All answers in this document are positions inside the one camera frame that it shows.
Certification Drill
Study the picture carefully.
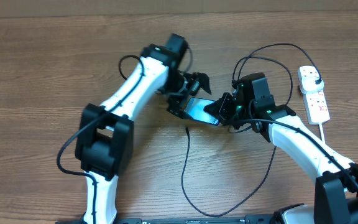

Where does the blue Galaxy smartphone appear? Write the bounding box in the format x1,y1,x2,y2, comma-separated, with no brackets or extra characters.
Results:
184,97,219,126

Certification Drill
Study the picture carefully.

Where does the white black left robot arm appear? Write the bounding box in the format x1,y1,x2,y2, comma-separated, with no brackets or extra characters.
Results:
75,34,218,223

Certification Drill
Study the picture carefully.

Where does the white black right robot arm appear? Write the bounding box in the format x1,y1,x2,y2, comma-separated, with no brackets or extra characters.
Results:
204,73,358,223

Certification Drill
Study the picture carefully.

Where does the white charger plug adapter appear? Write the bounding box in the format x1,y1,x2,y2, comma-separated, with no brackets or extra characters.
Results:
300,77,324,94

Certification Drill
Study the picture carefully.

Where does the white power strip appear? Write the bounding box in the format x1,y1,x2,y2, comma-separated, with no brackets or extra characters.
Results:
297,65,331,126

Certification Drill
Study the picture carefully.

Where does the black charger cable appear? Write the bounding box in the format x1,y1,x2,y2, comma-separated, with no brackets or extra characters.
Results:
180,43,323,218

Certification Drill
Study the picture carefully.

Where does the white power strip cord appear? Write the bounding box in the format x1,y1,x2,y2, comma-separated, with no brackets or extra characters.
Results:
318,123,326,144

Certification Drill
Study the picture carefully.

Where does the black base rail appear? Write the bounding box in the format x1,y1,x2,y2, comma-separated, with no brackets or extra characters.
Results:
54,213,279,224

